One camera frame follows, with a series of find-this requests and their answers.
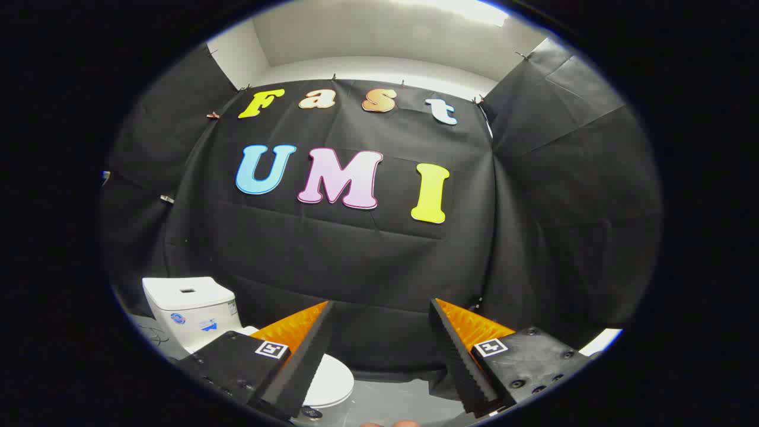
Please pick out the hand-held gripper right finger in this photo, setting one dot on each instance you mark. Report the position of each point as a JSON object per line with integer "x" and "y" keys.
{"x": 456, "y": 362}

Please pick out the small metal clip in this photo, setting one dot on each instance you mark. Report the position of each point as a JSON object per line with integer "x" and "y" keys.
{"x": 167, "y": 199}

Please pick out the black backdrop cloth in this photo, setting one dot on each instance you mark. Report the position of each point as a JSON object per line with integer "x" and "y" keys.
{"x": 356, "y": 261}

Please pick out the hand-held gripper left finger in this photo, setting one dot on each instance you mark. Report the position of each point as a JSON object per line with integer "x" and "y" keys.
{"x": 308, "y": 362}

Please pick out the white toilet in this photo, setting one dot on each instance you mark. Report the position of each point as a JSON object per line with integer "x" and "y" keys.
{"x": 190, "y": 308}

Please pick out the white toilet lid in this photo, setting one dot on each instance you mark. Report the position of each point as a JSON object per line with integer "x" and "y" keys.
{"x": 331, "y": 382}

